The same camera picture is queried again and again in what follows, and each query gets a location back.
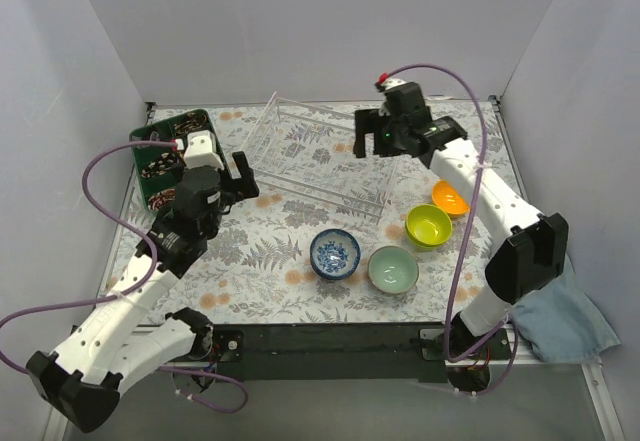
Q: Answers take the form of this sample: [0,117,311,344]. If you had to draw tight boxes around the green compartment organizer tray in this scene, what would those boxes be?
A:
[129,109,214,213]

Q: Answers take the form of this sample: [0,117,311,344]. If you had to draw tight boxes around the pale green ceramic bowl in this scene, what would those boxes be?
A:
[367,246,420,295]

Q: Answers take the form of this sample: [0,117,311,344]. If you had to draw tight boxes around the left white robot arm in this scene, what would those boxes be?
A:
[26,151,259,433]

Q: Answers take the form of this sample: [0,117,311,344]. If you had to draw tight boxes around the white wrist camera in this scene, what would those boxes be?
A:
[175,130,224,170]
[375,73,406,117]

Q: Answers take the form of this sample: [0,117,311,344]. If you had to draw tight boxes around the blue patterned white bowl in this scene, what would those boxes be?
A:
[310,229,361,281]

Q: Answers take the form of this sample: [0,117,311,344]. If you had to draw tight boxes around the white wire dish rack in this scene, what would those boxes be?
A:
[242,94,398,222]

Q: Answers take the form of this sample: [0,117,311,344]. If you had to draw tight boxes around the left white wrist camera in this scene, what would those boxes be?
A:
[175,130,224,170]

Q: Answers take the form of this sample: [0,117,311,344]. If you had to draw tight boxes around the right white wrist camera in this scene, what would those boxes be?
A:
[375,73,406,117]

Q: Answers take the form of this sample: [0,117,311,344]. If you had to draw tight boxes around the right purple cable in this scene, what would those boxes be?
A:
[375,63,517,395]

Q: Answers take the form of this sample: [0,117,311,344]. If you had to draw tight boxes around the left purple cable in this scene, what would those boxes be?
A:
[0,139,250,413]

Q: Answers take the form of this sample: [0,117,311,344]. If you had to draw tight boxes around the lime green bowl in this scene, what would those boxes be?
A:
[405,204,453,250]

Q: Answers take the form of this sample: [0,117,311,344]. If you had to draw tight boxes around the purple cable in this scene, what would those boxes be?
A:
[375,63,517,395]
[0,139,250,413]

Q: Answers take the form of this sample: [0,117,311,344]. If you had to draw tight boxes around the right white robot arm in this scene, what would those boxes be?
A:
[353,76,568,362]

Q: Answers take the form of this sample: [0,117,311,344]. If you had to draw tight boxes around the blue cloth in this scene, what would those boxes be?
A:
[510,258,620,364]

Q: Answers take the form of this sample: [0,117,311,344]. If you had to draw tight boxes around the orange bowl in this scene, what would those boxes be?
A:
[431,180,470,217]

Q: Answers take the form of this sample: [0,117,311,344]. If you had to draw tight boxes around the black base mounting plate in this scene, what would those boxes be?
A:
[169,324,516,392]

